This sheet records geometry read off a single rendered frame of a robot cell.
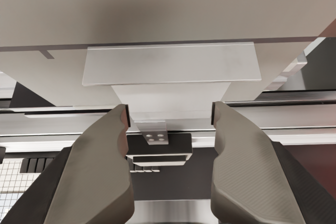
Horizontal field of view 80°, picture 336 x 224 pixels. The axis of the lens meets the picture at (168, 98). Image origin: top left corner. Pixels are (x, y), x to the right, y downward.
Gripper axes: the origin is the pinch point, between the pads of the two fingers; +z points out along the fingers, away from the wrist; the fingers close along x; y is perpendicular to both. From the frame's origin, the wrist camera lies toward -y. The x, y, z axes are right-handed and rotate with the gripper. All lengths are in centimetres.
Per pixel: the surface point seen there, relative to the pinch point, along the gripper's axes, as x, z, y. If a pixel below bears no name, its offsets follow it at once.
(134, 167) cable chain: -10.1, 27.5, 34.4
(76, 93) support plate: -7.3, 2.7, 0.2
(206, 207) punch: 2.7, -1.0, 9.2
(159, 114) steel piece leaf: -1.1, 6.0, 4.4
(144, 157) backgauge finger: -5.1, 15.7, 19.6
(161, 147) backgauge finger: -1.8, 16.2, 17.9
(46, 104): -11.6, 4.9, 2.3
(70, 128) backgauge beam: -21.4, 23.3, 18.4
